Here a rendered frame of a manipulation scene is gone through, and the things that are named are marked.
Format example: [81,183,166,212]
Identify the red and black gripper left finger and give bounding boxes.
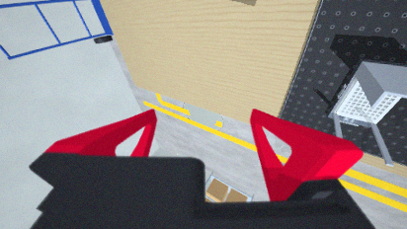
[43,109,157,156]

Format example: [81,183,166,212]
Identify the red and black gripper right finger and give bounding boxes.
[250,109,364,201]

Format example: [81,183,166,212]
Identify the white well plate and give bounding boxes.
[334,78,402,124]

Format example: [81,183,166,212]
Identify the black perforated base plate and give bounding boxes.
[279,0,407,166]

